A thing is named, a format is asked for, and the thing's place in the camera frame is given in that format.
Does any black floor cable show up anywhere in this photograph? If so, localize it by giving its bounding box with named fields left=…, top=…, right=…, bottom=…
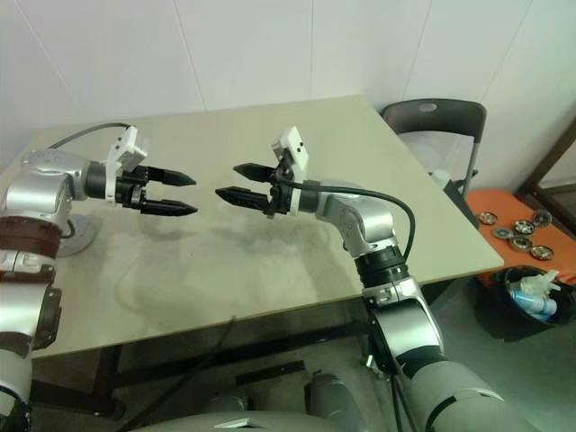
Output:
left=128, top=314, right=239, bottom=427

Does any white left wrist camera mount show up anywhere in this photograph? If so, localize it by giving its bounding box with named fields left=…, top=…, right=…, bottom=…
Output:
left=105, top=124, right=150, bottom=199

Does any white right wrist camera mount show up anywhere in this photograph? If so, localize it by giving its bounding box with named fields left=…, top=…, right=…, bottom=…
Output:
left=271, top=126, right=311, bottom=216

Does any black metal table frame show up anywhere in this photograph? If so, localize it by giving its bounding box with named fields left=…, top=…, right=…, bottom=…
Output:
left=33, top=310, right=374, bottom=419

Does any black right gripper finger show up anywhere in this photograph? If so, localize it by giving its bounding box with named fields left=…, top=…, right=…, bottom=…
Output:
left=231, top=163, right=275, bottom=183
left=214, top=185, right=271, bottom=212

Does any white plastic scrap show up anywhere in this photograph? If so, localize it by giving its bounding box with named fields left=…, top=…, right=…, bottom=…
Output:
left=517, top=269, right=563, bottom=298

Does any dark grey rounded shape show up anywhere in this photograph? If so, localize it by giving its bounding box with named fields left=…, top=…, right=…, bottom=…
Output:
left=303, top=369, right=359, bottom=422
left=204, top=382, right=253, bottom=411

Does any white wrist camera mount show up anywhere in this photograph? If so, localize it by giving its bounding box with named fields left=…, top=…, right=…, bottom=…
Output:
left=105, top=124, right=150, bottom=199
left=271, top=126, right=311, bottom=216

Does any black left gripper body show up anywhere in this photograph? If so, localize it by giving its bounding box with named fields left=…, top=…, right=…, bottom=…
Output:
left=114, top=165, right=152, bottom=212

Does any dark wooden shelf frame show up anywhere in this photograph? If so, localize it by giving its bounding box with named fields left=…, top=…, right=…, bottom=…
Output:
left=517, top=103, right=576, bottom=217

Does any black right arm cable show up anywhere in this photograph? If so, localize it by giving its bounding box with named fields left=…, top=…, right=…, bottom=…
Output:
left=281, top=177, right=416, bottom=271

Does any black waste bin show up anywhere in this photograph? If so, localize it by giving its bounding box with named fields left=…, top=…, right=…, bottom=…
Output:
left=474, top=265, right=576, bottom=341

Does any grey round metal disc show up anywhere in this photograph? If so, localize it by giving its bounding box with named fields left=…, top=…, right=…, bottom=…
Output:
left=56, top=214, right=103, bottom=258

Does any blue plastic bottle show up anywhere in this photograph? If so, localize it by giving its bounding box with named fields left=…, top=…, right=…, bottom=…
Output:
left=508, top=287, right=559, bottom=321

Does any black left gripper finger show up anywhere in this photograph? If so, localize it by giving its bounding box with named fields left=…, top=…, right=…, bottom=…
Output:
left=146, top=166, right=198, bottom=187
left=140, top=199, right=200, bottom=218

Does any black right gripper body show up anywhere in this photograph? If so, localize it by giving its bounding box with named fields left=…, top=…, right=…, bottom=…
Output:
left=265, top=157, right=294, bottom=220

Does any black folding chair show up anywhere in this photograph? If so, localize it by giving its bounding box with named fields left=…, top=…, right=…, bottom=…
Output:
left=380, top=99, right=490, bottom=199

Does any black flat floor strip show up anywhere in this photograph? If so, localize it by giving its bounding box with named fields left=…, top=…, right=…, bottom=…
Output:
left=235, top=358, right=306, bottom=386

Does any orange fabric seat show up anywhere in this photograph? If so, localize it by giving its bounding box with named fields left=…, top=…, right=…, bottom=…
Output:
left=465, top=188, right=576, bottom=289

